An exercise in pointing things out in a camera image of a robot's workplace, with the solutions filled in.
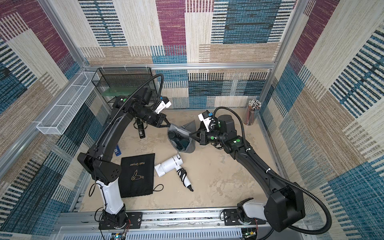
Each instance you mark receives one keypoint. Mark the white wire mesh basket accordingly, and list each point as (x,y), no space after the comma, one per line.
(59,117)

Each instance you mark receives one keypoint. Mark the striped pencil cup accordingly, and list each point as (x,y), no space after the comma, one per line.
(251,111)

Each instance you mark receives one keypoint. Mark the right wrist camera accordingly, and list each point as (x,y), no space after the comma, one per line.
(208,121)

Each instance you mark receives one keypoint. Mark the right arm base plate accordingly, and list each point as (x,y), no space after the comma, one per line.
(234,217)

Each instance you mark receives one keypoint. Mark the black bag front left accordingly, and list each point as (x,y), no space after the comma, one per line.
(137,177)

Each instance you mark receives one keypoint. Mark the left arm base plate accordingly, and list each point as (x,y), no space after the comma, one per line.
(132,220)

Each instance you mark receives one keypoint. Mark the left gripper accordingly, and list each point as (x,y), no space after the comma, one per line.
(159,124)

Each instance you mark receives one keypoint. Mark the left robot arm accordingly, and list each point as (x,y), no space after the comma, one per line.
(97,161)

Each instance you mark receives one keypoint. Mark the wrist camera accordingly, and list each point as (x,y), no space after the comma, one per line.
(164,104)
(208,121)

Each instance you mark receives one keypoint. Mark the grey hair dryer bag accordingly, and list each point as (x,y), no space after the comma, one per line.
(185,130)

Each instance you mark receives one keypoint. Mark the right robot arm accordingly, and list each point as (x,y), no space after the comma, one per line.
(285,204)

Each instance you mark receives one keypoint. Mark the white hair dryer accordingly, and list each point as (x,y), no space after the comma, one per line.
(174,163)

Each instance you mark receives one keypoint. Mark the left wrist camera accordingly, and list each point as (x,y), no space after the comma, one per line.
(164,104)

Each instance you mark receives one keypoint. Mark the green tray on shelf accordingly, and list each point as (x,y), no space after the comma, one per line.
(118,91)

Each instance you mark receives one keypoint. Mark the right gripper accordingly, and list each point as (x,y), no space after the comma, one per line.
(202,137)

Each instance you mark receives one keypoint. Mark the black wire mesh shelf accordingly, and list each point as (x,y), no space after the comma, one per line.
(105,78)

